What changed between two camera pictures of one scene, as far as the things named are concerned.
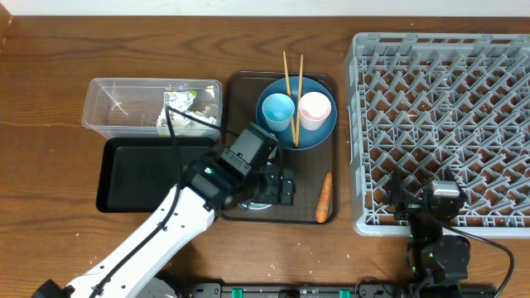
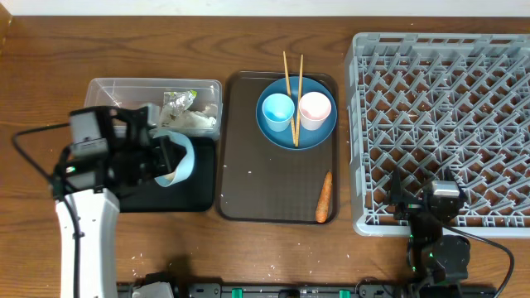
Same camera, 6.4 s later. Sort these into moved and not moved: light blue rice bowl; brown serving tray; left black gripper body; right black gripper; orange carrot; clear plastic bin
Moved: left black gripper body; light blue rice bowl
Not moved: orange carrot; brown serving tray; right black gripper; clear plastic bin
